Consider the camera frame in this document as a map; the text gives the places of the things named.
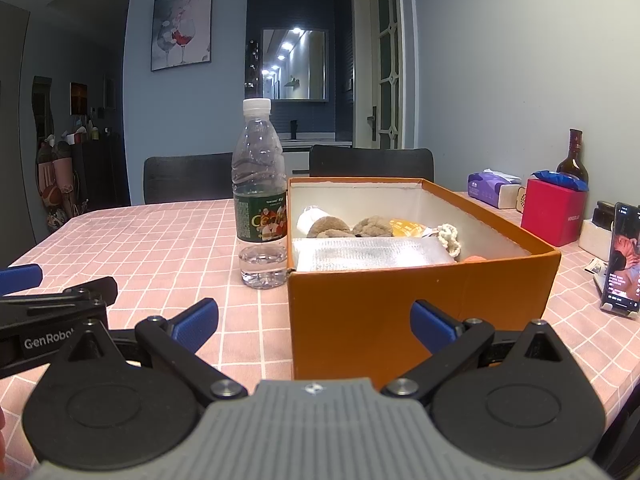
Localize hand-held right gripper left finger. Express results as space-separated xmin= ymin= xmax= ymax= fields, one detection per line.
xmin=56 ymin=298 xmax=247 ymax=401

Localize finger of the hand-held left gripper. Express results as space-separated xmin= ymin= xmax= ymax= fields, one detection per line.
xmin=0 ymin=264 xmax=43 ymax=295
xmin=0 ymin=276 xmax=119 ymax=311

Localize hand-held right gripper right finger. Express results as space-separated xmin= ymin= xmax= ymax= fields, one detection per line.
xmin=384 ymin=300 xmax=568 ymax=401

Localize orange cardboard box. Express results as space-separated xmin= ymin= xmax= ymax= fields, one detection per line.
xmin=286 ymin=176 xmax=562 ymax=381

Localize brown plush toy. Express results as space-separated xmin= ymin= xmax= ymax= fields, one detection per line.
xmin=306 ymin=216 xmax=353 ymax=239
xmin=352 ymin=216 xmax=394 ymax=237

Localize white paper towel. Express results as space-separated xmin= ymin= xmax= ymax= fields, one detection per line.
xmin=297 ymin=206 xmax=327 ymax=236

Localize pink checked tablecloth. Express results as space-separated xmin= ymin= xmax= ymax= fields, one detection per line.
xmin=0 ymin=191 xmax=640 ymax=480

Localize orange yellow packet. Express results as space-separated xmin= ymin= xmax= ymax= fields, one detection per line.
xmin=390 ymin=217 xmax=438 ymax=239

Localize hanging bags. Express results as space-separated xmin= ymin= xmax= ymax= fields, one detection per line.
xmin=36 ymin=140 xmax=81 ymax=231

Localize black cabinet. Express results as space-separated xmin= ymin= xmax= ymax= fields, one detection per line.
xmin=75 ymin=132 xmax=132 ymax=208

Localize purple tissue pack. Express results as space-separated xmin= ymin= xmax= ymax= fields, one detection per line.
xmin=467 ymin=169 xmax=523 ymax=209

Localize black chair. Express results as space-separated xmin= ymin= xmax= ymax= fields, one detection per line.
xmin=143 ymin=152 xmax=236 ymax=205
xmin=309 ymin=145 xmax=435 ymax=181

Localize clear plastic water bottle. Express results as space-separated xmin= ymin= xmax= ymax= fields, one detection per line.
xmin=231 ymin=98 xmax=289 ymax=290

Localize red box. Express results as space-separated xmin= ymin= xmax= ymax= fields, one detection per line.
xmin=521 ymin=178 xmax=587 ymax=247

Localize small white box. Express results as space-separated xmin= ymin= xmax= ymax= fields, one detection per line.
xmin=580 ymin=220 xmax=613 ymax=261

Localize dark framed picture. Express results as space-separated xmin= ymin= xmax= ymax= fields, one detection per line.
xmin=70 ymin=81 xmax=90 ymax=116

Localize blue packet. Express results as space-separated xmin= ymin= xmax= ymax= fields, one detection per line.
xmin=531 ymin=170 xmax=589 ymax=192

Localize smartphone on stand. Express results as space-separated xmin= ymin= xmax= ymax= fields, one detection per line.
xmin=597 ymin=202 xmax=640 ymax=320

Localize small dark jar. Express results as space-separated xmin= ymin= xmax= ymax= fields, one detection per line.
xmin=592 ymin=201 xmax=617 ymax=231

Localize dark glass bottle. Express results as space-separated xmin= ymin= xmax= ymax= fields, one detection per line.
xmin=556 ymin=129 xmax=589 ymax=184

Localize white vanity counter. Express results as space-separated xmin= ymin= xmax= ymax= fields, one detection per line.
xmin=280 ymin=132 xmax=353 ymax=152

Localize white glazed door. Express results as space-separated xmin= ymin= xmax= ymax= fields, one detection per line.
xmin=352 ymin=0 xmax=408 ymax=150

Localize wine glass painting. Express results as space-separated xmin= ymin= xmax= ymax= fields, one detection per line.
xmin=151 ymin=0 xmax=213 ymax=72

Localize wavy wall mirror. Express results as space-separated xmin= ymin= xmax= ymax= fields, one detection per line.
xmin=31 ymin=76 xmax=55 ymax=141

